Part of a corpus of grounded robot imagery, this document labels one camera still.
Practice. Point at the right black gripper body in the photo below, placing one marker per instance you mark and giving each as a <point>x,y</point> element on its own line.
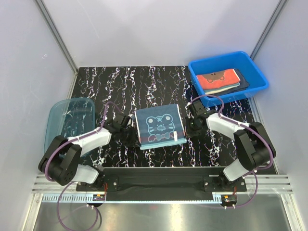
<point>192,129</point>

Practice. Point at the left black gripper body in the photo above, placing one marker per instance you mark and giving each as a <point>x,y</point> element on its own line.
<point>128,135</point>

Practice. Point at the light blue patterned towel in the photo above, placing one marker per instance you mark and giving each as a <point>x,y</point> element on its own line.
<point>159,126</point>

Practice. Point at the yellow towel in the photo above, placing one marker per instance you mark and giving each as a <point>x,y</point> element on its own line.
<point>221,89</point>

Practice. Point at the brown towel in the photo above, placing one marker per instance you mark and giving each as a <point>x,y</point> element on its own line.
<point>216,79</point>

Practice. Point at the dark grey-blue towel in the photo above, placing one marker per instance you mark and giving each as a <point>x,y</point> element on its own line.
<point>243,83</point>

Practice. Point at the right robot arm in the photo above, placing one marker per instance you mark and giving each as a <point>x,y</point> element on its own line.
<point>253,145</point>

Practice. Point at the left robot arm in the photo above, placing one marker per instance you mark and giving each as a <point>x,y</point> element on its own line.
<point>60,162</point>

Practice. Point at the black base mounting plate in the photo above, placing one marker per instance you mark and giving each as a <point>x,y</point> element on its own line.
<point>157,184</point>

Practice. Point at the clear teal plastic bin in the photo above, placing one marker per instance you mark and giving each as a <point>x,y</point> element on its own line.
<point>69,118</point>

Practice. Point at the blue plastic bin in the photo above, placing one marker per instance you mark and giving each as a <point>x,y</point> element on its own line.
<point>236,60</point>

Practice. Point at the aluminium rail with cable duct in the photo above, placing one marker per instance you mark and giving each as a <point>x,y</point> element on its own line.
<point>265,184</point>

